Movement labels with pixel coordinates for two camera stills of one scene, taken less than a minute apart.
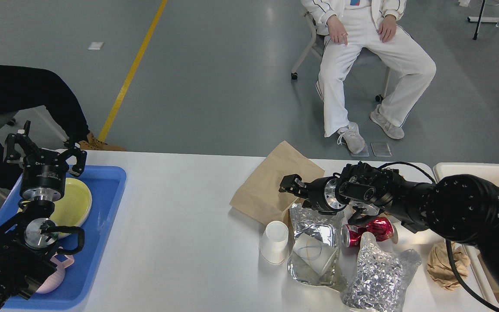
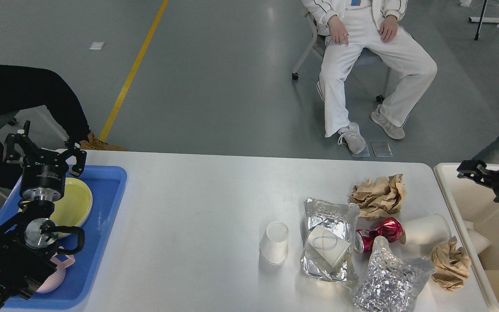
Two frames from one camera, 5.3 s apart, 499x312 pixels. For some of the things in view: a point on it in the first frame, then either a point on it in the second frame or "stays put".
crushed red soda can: x=381 y=229 → x=390 y=228
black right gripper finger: x=293 y=183 → x=476 y=170
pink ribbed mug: x=57 y=278 stays put
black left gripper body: x=43 y=179 stays put
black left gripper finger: x=81 y=155 stays put
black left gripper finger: x=20 y=146 stays put
